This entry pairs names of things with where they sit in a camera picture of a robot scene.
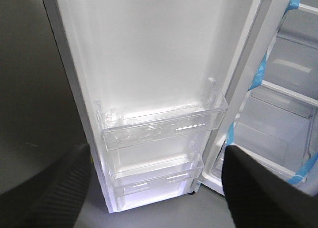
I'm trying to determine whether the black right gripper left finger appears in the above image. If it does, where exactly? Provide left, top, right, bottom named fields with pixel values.
left=0, top=144, right=91, bottom=228

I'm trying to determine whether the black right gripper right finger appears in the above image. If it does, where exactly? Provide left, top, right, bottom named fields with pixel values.
left=221, top=145, right=318, bottom=228

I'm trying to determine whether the fridge body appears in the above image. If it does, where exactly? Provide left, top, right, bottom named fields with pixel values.
left=199, top=0, right=318, bottom=195

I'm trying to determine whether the open fridge door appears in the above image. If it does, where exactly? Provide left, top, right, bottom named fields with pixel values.
left=39, top=0, right=289, bottom=214

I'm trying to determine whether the clear middle door bin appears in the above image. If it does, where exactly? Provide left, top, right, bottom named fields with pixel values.
left=95, top=77, right=228, bottom=151

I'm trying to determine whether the clear door bin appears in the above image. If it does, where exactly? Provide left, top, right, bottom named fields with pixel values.
left=110, top=140, right=204, bottom=197
left=95, top=77, right=228, bottom=151

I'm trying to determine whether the clear lower door bin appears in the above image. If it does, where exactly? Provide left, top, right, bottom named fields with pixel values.
left=110, top=140, right=204, bottom=197

